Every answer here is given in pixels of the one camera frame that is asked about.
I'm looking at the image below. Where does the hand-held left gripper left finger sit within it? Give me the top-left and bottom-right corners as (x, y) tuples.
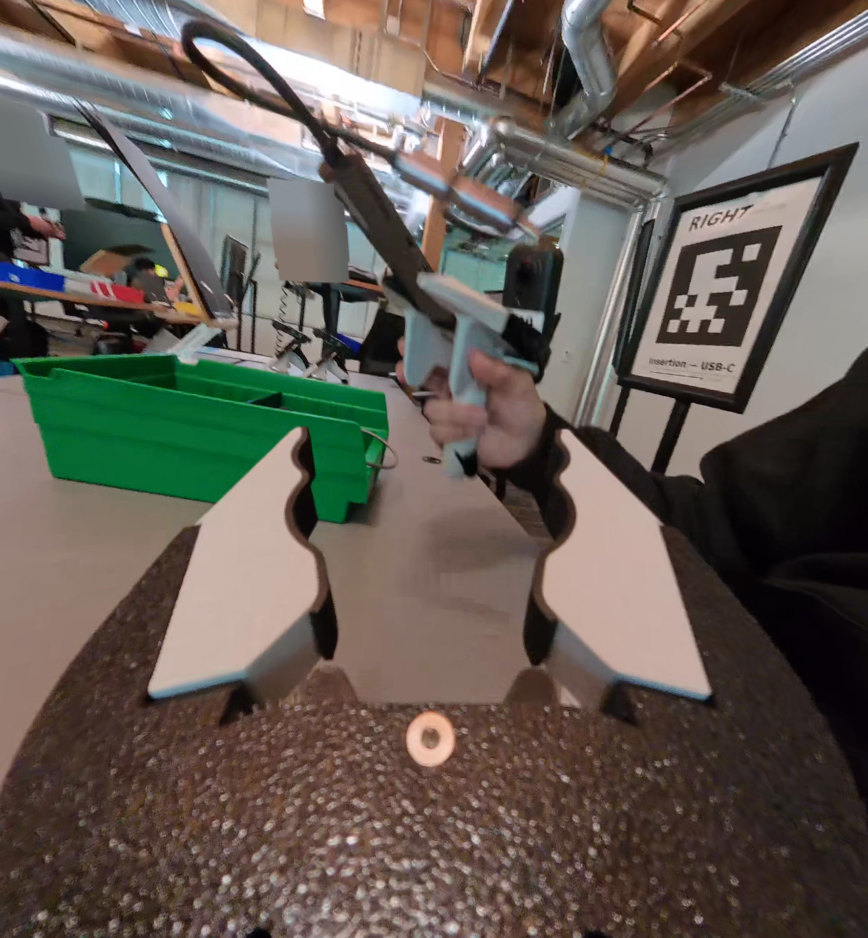
(147, 426), (338, 710)

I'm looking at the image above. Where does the large silver duct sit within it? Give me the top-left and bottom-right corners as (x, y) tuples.
(0, 18), (669, 210)

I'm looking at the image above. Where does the small blue plastic bin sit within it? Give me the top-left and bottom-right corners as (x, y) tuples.
(0, 260), (64, 290)

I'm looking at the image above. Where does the green plastic bin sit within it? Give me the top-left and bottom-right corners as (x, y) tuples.
(12, 352), (392, 526)

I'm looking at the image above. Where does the long wooden table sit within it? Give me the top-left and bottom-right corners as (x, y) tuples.
(0, 273), (215, 323)

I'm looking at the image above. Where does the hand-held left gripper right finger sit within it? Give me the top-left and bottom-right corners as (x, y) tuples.
(524, 428), (715, 715)

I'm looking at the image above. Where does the person's right forearm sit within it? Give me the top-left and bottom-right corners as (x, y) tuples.
(508, 406), (772, 587)

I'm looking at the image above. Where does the person's black jacket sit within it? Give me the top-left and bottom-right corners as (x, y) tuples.
(698, 326), (868, 910)

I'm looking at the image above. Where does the wooden stand with dark sheet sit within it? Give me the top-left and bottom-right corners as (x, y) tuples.
(75, 103), (237, 363)

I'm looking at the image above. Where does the framed marker sign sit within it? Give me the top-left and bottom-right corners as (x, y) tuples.
(610, 143), (861, 476)

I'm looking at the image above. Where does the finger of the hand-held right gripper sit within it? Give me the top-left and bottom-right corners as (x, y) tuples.
(320, 155), (457, 332)

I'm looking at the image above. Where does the person's right hand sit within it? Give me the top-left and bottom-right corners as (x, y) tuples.
(396, 344), (550, 471)

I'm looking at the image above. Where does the grey usb adapter black cable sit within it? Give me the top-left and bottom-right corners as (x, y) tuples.
(181, 18), (541, 239)

